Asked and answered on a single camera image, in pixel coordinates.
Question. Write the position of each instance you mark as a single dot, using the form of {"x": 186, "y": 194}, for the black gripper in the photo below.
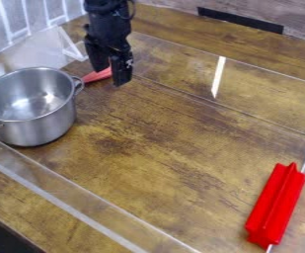
{"x": 113, "y": 46}

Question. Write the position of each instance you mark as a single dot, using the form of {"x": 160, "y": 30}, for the silver metal pot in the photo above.
{"x": 37, "y": 105}

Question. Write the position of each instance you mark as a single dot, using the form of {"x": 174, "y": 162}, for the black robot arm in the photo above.
{"x": 109, "y": 17}

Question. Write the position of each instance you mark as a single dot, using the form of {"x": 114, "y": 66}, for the clear acrylic triangle stand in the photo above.
{"x": 71, "y": 49}

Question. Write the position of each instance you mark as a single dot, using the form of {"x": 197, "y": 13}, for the red plastic bracket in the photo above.
{"x": 274, "y": 205}

